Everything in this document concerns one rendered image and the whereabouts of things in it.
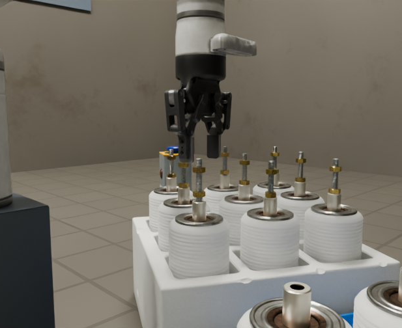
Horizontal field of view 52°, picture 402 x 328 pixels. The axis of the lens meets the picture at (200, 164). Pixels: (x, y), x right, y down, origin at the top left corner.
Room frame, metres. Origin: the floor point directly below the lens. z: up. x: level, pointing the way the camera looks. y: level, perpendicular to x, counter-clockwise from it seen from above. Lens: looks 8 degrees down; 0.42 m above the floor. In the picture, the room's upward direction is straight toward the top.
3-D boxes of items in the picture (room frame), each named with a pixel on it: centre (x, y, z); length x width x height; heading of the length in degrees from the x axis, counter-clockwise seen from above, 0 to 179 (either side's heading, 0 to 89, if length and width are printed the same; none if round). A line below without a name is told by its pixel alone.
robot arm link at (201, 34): (0.61, -0.01, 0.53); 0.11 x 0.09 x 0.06; 53
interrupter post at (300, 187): (0.80, -0.20, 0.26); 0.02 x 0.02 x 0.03
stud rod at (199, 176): (0.62, 0.00, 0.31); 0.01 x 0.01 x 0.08
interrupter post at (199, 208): (0.62, 0.00, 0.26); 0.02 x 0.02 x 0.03
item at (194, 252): (0.62, 0.00, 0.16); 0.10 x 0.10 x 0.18
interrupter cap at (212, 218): (0.62, 0.00, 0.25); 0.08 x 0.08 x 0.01
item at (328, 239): (0.68, -0.23, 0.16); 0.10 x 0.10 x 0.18
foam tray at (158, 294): (0.77, -0.08, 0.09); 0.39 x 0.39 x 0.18; 15
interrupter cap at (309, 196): (0.80, -0.20, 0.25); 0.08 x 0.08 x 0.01
